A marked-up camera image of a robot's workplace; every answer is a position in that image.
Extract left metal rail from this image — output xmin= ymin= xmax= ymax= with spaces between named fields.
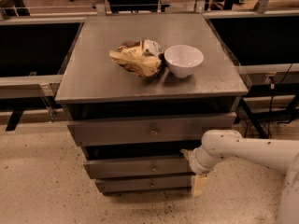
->
xmin=0 ymin=75 xmax=63 ymax=99

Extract grey three-drawer cabinet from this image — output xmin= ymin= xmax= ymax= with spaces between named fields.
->
xmin=55 ymin=13 xmax=249 ymax=196

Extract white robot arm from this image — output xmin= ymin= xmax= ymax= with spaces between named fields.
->
xmin=180 ymin=130 xmax=299 ymax=224

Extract black floor cables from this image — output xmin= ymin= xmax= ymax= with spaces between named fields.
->
xmin=239 ymin=63 xmax=299 ymax=140

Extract white ceramic bowl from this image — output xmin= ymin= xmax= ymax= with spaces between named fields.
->
xmin=164 ymin=45 xmax=204 ymax=77

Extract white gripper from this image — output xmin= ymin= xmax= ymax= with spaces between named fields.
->
xmin=180 ymin=147 xmax=215 ymax=197

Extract crumpled yellow chip bag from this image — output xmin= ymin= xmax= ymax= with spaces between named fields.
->
xmin=109 ymin=39 xmax=164 ymax=78

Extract right metal rail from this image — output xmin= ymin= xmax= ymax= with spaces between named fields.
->
xmin=235 ymin=63 xmax=299 ymax=86

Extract metal rail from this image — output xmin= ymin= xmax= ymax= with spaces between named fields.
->
xmin=0 ymin=75 xmax=63 ymax=99
xmin=235 ymin=63 xmax=299 ymax=86

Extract grey bottom drawer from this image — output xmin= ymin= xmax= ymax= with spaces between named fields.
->
xmin=94 ymin=175 xmax=192 ymax=194

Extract grey drawer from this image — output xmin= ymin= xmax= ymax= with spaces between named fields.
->
xmin=67 ymin=112 xmax=236 ymax=147
xmin=83 ymin=156 xmax=192 ymax=179
xmin=94 ymin=175 xmax=192 ymax=194

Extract grey top drawer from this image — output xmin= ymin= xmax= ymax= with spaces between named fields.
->
xmin=67 ymin=112 xmax=236 ymax=147

